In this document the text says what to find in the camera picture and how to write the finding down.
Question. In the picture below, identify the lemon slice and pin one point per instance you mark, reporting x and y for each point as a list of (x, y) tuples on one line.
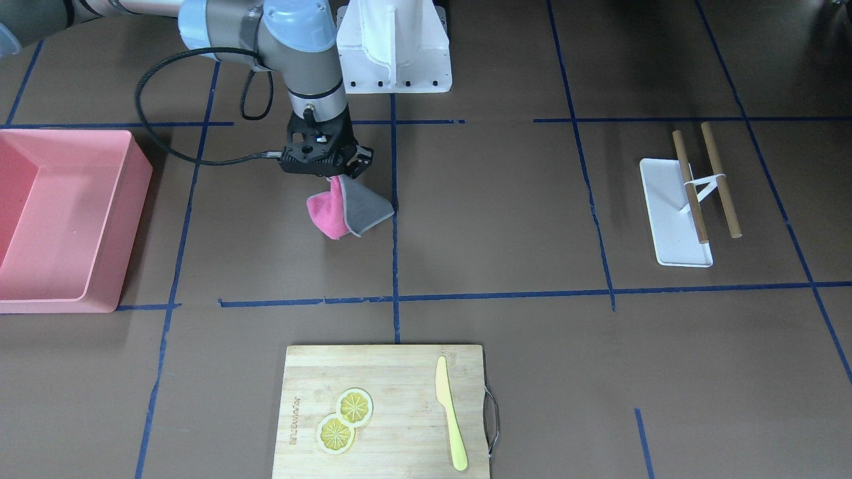
[(354, 407), (334, 436)]

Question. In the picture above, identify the wooden rack rod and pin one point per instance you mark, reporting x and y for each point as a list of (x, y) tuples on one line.
[(728, 208), (690, 191)]

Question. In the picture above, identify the pink and grey cloth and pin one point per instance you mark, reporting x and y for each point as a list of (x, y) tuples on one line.
[(348, 207)]

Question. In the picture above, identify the upper lemon slice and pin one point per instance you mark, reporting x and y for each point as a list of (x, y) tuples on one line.
[(354, 407)]

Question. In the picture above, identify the white rectangular tray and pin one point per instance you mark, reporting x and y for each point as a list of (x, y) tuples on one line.
[(675, 239)]

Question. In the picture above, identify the lower lemon slice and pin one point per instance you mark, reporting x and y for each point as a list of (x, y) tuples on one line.
[(334, 436)]

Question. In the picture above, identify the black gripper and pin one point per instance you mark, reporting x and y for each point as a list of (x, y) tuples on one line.
[(361, 158)]

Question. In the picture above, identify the pink plastic bin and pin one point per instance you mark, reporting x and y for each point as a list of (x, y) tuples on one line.
[(71, 207)]

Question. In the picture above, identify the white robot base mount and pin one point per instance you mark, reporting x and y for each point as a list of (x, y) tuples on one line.
[(394, 47)]

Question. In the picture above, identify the white rack connector bracket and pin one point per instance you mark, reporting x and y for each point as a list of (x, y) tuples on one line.
[(703, 187)]

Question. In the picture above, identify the bamboo cutting board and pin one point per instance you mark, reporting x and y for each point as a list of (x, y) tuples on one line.
[(406, 436)]

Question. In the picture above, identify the yellow plastic knife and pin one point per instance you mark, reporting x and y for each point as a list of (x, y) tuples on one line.
[(458, 452)]

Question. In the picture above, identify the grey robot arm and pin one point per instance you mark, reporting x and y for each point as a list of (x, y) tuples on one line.
[(297, 39)]

